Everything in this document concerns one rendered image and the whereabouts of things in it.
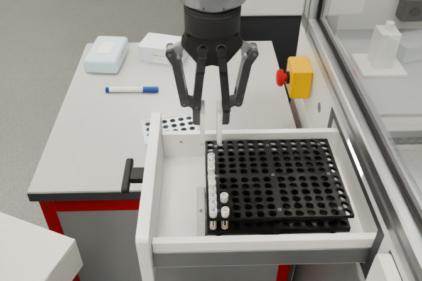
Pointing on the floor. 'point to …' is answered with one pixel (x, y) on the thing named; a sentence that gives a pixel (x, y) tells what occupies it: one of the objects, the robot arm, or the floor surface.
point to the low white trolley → (88, 204)
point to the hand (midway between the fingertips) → (210, 123)
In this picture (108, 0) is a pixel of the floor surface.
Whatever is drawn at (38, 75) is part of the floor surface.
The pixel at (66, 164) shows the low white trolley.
